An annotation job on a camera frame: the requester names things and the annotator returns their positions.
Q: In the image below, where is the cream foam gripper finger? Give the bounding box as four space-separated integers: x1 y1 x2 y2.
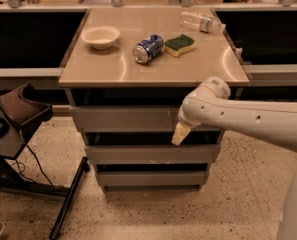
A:
171 122 191 146

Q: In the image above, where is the grey top drawer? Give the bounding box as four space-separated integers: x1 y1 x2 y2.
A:
69 105 222 134

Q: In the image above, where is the grey drawer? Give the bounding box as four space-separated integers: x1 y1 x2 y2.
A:
85 144 220 165
96 171 209 187
69 105 222 134

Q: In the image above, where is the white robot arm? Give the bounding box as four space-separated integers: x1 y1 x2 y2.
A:
172 77 297 240

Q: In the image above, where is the grey drawer cabinet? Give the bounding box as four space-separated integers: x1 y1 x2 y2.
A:
59 6 248 191

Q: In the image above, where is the grey middle drawer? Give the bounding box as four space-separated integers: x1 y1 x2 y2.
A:
85 144 220 165

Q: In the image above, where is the grey bottom drawer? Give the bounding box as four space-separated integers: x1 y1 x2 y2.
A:
96 171 209 187

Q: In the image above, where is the green yellow sponge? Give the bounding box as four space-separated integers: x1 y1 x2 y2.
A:
164 34 195 57

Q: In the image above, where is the blue crushed soda can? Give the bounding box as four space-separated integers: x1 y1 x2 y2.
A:
133 35 164 64

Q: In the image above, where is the clear plastic water bottle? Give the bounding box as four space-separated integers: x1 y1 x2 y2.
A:
181 11 226 34

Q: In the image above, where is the white bowl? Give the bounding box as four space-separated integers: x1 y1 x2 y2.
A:
81 25 120 50

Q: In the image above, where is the black cable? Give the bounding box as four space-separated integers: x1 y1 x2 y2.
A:
9 130 56 187

